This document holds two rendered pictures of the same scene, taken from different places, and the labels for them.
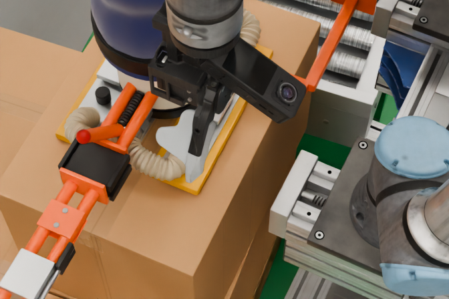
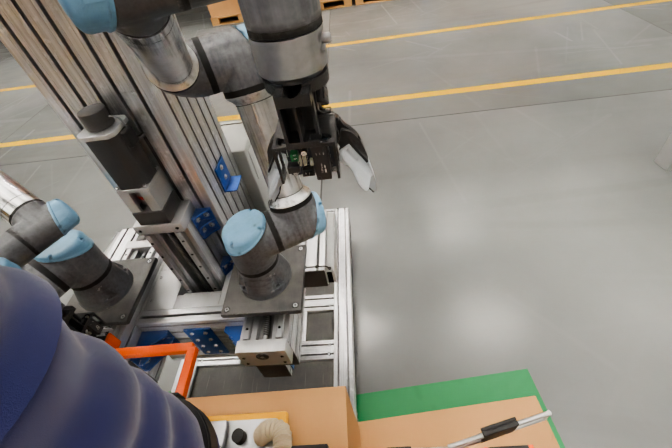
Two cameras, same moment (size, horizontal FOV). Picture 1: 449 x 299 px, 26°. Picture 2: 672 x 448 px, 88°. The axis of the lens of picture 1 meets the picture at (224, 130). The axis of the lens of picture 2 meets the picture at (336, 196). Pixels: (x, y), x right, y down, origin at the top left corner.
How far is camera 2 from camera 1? 100 cm
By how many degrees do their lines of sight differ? 63
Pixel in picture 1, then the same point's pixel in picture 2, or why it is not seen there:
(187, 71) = (324, 123)
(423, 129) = (231, 227)
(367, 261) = (301, 276)
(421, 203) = (284, 200)
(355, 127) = not seen: hidden behind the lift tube
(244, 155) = (244, 400)
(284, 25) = not seen: hidden behind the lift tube
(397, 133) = (238, 235)
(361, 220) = (280, 283)
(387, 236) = (302, 225)
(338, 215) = (279, 301)
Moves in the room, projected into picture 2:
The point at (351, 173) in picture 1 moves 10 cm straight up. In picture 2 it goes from (248, 307) to (236, 287)
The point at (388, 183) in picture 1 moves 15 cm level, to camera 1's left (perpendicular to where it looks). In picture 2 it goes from (270, 235) to (291, 280)
